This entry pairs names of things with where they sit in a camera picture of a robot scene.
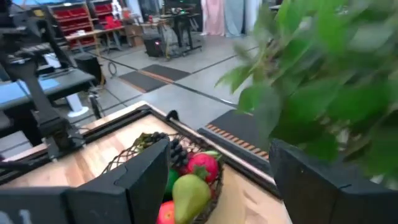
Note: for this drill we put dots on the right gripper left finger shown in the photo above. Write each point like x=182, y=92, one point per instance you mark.
x=130, y=193

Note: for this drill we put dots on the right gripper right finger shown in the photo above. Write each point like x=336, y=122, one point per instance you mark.
x=311, y=199

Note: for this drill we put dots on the red apple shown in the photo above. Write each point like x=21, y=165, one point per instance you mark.
x=166, y=214

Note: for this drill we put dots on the green lime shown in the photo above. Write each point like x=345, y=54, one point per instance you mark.
x=171, y=183

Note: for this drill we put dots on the green pear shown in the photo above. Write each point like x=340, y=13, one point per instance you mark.
x=189, y=199

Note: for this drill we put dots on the black grapes with leaf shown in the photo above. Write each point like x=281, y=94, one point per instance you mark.
x=178, y=154

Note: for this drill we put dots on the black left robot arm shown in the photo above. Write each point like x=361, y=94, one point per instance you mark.
x=46, y=118

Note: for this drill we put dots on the black ribbed rectangular bar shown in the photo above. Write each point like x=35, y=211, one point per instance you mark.
x=236, y=153

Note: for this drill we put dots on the black clamp knob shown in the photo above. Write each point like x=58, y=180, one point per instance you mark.
x=172, y=115

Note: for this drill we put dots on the black hazard-striped floor mat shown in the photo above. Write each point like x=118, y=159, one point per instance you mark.
x=239, y=124

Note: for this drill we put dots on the green plant in white pot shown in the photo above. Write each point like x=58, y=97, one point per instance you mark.
x=311, y=93

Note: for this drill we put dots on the dark grey desk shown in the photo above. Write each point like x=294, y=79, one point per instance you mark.
x=71, y=81

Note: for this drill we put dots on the black waste bin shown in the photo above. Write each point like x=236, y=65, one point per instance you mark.
x=90, y=67

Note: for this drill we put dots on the black box with red light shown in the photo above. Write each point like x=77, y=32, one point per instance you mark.
x=154, y=46

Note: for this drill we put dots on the wooden workbench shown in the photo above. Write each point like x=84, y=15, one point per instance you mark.
x=93, y=32

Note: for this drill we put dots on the black work table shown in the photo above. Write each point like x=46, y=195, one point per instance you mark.
x=183, y=28

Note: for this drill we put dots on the shelf with red bins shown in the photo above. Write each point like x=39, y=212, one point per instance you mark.
x=74, y=25

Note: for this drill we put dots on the pink hanging cloth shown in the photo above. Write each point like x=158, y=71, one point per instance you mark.
x=214, y=15

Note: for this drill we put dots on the grey-blue hanging cloth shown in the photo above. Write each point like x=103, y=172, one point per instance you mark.
x=234, y=15

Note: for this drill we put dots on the white pedestal stand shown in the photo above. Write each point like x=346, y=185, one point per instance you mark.
x=76, y=107

